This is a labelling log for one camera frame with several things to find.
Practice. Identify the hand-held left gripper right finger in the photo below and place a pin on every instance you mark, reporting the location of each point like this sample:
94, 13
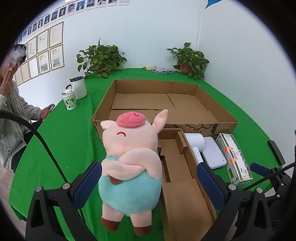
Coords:
209, 185

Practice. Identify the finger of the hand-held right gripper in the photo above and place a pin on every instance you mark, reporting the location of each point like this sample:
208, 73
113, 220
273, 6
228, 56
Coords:
276, 151
260, 168

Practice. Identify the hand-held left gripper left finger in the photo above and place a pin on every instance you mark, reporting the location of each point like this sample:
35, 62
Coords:
89, 183

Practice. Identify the white scale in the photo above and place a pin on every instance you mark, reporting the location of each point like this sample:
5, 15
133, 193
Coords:
214, 153

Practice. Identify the small brown cardboard box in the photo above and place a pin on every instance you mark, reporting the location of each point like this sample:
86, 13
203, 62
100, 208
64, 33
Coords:
182, 208

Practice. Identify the white hair dryer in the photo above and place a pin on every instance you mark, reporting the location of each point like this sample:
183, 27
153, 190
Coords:
195, 141

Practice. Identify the pink pig plush toy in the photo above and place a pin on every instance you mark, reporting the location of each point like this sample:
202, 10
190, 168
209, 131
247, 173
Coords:
129, 148

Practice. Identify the large shallow cardboard box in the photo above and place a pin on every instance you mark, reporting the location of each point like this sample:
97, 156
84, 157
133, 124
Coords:
143, 99

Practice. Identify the green and white medicine box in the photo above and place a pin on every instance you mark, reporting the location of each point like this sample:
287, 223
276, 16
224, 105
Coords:
235, 160

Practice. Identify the green tablecloth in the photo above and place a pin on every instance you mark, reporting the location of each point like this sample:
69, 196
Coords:
69, 143

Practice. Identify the leaf print paper cup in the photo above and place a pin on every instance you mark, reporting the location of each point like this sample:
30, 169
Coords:
69, 102

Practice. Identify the white mug with black lid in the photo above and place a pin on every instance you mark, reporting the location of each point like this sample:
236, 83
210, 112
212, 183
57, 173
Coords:
79, 89

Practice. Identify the patterned tissue pack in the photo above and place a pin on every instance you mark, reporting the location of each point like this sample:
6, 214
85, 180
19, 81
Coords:
163, 71

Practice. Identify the leafy green potted plant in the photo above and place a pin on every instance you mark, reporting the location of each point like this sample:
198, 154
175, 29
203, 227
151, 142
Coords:
101, 55

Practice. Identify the yellow snack packet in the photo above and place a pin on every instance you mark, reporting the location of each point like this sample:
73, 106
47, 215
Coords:
150, 68

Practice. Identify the green plant in red pot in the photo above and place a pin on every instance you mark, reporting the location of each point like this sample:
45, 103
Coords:
187, 55

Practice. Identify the group of framed certificates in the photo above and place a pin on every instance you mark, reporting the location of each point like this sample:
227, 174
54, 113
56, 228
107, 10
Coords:
55, 34

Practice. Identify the row of portrait photos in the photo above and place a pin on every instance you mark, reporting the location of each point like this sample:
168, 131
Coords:
69, 9

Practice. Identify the blue wall decoration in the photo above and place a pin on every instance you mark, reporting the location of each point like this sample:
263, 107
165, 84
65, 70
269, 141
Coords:
211, 2

